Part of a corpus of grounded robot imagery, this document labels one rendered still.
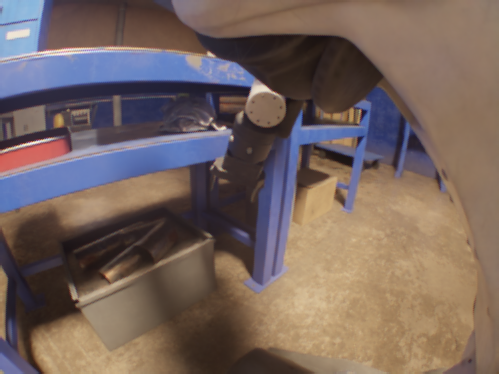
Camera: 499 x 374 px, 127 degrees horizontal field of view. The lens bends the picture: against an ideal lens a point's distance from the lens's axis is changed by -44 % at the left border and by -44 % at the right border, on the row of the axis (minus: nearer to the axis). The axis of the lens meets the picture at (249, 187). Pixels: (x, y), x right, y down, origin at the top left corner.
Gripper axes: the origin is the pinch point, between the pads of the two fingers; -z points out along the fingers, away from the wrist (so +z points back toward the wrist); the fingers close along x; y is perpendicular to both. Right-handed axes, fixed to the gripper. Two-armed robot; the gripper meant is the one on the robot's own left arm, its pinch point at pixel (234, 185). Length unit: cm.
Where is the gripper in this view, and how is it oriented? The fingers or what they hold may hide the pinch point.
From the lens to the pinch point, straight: 54.7
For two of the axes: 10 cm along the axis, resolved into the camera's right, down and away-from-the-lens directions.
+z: 2.9, -7.0, -6.5
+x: 9.5, 2.8, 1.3
